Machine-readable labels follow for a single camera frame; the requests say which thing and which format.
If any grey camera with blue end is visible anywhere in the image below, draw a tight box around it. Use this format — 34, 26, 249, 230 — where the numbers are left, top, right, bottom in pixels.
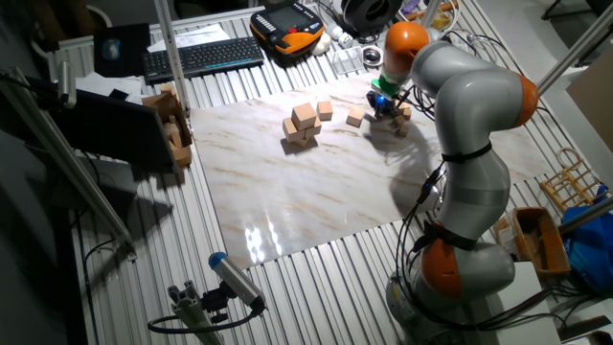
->
208, 251, 267, 312

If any marble pattern mat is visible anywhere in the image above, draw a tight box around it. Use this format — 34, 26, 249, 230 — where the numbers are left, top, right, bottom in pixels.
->
189, 71, 555, 270

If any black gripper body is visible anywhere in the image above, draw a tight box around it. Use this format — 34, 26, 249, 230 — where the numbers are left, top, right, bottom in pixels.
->
367, 88, 399, 111

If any black camera cable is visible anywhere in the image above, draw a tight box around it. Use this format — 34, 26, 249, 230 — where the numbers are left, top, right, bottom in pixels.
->
147, 299, 265, 335

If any brown cardboard board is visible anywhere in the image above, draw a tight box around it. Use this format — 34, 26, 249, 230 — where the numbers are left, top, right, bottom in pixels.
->
566, 47, 613, 154

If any grey frame-mounted device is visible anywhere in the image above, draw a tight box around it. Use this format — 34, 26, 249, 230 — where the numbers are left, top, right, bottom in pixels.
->
56, 59, 78, 110

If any aluminium frame profile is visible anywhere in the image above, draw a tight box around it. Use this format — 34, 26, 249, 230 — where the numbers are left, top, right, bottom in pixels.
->
0, 66, 138, 263
557, 195, 613, 237
535, 4, 613, 97
152, 0, 191, 114

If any cardboard box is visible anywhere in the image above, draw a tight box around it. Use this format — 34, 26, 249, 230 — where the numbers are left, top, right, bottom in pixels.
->
142, 81, 193, 169

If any wooden slat rack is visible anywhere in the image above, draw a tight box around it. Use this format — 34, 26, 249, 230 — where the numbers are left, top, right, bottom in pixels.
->
539, 147, 610, 215

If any black mouse pad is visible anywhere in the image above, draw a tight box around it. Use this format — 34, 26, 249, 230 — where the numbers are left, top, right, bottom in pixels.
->
93, 22, 152, 79

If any black filament spool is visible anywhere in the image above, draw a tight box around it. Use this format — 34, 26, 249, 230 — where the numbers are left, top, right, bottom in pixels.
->
340, 0, 404, 35

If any white pedestal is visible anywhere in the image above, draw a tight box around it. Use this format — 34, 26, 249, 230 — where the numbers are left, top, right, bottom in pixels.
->
471, 261, 562, 345

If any white paper sheet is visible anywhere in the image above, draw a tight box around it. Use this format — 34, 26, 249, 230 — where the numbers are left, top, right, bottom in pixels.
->
147, 23, 232, 53

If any black keyboard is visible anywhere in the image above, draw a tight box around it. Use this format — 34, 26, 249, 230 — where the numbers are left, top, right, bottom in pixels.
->
142, 35, 265, 85

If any white egg-shaped object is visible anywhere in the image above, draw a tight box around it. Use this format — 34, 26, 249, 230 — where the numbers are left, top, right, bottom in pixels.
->
310, 32, 332, 57

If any grey computer mouse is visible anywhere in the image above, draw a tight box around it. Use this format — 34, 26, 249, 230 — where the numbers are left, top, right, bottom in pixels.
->
102, 37, 122, 62

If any black camera clamp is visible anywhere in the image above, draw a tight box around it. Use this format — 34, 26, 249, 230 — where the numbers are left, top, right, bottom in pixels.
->
200, 282, 232, 325

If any white plug adapter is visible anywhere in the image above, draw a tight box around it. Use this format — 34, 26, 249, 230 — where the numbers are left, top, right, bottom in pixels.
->
325, 23, 355, 49

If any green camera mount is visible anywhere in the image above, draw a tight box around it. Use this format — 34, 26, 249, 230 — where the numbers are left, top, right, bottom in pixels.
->
371, 75, 402, 99

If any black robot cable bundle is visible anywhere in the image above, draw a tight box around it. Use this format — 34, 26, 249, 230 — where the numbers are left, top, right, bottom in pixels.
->
392, 160, 569, 334

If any short aluminium profile stand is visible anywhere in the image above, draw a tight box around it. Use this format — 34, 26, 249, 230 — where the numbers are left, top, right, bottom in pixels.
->
167, 280, 225, 345

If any white paper stack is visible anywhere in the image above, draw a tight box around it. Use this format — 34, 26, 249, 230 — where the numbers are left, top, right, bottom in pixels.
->
74, 71, 145, 104

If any orange black teach pendant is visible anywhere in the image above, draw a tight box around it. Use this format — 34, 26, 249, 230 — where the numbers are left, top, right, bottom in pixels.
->
249, 1, 326, 57

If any steel bowl in white ring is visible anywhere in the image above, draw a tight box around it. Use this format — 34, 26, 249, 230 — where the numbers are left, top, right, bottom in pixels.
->
362, 45, 384, 68

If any black monitor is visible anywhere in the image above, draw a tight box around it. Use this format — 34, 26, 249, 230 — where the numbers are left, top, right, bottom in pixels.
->
47, 87, 176, 173

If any blue bag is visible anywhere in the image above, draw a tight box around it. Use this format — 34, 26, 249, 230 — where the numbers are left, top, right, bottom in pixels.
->
560, 184, 613, 294

